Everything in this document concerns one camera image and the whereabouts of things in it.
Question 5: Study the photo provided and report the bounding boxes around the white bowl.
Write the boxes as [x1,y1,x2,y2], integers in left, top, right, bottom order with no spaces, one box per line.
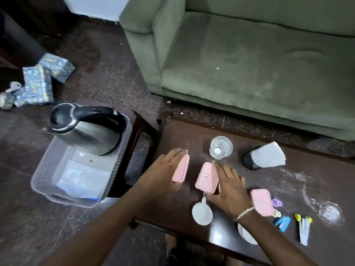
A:
[237,223,258,245]

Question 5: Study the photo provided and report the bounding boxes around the large patterned gift box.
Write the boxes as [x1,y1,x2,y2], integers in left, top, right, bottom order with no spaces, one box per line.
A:
[13,64,55,107]

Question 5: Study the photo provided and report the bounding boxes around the person's left hand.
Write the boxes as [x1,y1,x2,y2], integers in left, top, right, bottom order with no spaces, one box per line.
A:
[135,148,189,201]

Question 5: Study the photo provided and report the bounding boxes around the white sachets with yellow clips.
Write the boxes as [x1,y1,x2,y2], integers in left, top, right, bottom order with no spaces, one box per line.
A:
[294,214,313,246]

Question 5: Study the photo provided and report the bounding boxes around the white plastic scoop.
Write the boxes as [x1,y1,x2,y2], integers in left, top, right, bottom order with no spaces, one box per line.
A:
[192,196,214,226]

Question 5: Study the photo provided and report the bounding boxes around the stainless steel electric kettle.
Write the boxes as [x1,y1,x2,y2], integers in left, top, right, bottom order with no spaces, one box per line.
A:
[45,103,127,156]

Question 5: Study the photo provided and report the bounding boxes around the silver chain bracelet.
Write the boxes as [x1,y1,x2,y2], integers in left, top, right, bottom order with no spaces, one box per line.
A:
[233,207,255,222]

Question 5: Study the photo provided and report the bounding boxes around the green fabric sofa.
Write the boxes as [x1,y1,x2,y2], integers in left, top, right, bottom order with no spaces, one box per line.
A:
[119,0,355,141]

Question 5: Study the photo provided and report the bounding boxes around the pink container with faint print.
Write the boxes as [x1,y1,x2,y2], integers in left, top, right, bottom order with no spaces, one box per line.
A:
[250,189,274,217]

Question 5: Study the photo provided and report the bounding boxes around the grey plastic basket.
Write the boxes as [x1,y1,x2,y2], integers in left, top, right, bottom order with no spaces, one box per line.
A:
[31,112,133,209]

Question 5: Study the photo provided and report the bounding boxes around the white toy figure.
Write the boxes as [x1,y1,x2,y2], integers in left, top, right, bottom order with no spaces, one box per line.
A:
[5,81,22,93]

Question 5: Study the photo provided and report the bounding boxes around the pink container with label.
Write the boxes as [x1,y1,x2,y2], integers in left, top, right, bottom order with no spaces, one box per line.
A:
[195,162,219,195]

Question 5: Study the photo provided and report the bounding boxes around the plain pink plastic container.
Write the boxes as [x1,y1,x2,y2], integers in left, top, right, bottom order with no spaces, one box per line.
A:
[171,154,190,183]

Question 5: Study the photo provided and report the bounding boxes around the clear plastic bag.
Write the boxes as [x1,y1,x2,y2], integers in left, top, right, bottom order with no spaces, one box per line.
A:
[56,159,111,202]

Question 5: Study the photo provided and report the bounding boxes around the clear drinking glass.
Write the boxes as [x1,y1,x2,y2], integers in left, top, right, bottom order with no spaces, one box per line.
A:
[209,136,233,160]

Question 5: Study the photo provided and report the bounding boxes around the blue plastic clip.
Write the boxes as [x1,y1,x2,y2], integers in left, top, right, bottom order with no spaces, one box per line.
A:
[274,215,291,233]

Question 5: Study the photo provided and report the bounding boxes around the black cylindrical container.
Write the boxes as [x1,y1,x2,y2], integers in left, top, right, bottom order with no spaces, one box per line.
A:
[242,151,261,171]

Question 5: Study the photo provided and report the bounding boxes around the person's left forearm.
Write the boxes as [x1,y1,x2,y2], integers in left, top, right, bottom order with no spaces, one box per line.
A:
[42,188,156,266]

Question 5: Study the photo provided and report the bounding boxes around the person's right forearm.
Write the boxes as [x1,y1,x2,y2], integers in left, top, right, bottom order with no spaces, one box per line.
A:
[235,208,318,266]

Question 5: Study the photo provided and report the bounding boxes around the person's right hand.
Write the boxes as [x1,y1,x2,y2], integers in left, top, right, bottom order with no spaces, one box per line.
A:
[205,162,255,220]

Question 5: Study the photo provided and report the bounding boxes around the dark wooden cabinet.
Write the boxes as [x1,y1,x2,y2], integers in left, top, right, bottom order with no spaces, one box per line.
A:
[0,0,75,67]

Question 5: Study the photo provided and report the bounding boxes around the small patterned gift box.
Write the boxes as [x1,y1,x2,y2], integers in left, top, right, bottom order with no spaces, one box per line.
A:
[0,92,16,110]

